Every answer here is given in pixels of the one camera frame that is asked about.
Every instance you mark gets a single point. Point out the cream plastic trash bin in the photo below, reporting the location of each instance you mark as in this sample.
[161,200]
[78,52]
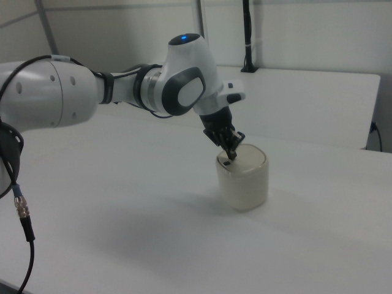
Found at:
[245,190]

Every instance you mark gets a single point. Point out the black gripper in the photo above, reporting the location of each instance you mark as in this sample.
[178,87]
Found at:
[217,122]

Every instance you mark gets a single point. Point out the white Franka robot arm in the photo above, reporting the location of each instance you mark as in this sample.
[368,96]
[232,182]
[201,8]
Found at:
[183,85]

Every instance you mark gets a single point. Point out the black camera mount pole clamp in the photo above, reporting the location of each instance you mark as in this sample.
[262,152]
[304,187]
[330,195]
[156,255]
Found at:
[248,39]

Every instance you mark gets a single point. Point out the grey metal frame post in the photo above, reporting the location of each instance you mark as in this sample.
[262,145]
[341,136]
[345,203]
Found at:
[46,26]
[202,18]

